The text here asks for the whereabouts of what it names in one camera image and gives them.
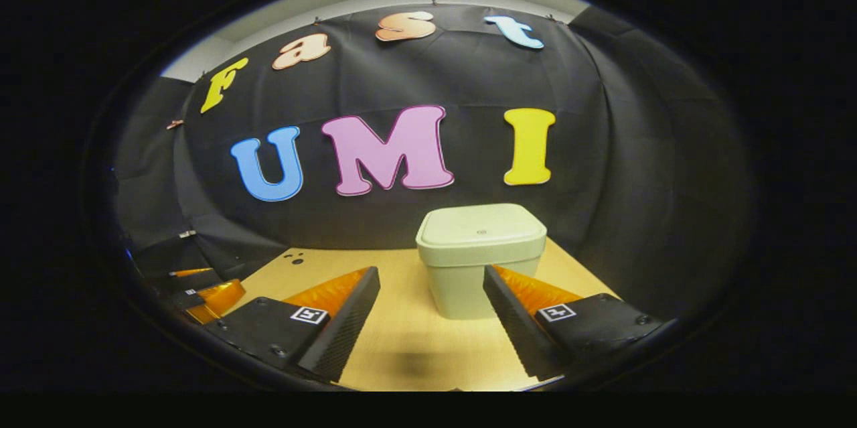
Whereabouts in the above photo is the black backdrop cloth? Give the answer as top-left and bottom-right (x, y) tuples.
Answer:
(114, 3), (754, 322)

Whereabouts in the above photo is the pale green desktop garbage bin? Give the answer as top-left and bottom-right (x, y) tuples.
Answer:
(415, 203), (548, 320)

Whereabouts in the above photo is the wooden desktop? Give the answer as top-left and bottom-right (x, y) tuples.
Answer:
(234, 237), (620, 393)

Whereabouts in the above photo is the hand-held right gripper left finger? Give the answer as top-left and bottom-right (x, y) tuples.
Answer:
(203, 266), (381, 383)

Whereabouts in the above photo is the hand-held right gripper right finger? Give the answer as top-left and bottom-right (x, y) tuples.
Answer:
(482, 265), (677, 380)

